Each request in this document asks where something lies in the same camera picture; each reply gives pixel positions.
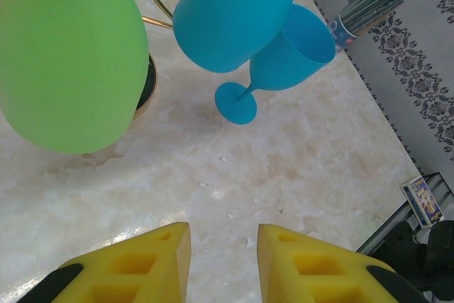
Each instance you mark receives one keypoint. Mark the clear tube of pencils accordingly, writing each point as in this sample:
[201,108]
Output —
[372,5]

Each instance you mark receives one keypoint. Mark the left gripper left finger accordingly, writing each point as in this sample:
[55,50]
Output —
[142,264]

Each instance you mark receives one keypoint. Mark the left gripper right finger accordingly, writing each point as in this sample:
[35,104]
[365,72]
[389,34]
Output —
[312,267]

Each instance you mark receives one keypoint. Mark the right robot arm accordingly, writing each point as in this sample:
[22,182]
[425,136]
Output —
[440,246]

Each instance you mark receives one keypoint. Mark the aluminium mounting rail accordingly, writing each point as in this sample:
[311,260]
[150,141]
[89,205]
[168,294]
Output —
[448,189]

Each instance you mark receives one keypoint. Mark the blue wine glass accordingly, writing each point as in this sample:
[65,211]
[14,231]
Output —
[294,54]
[230,19]

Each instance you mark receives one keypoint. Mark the green wine glass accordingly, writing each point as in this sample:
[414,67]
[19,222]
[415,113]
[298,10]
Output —
[71,61]

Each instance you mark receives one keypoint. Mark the blue playing card box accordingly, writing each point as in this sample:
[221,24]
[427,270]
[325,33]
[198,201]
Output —
[423,203]

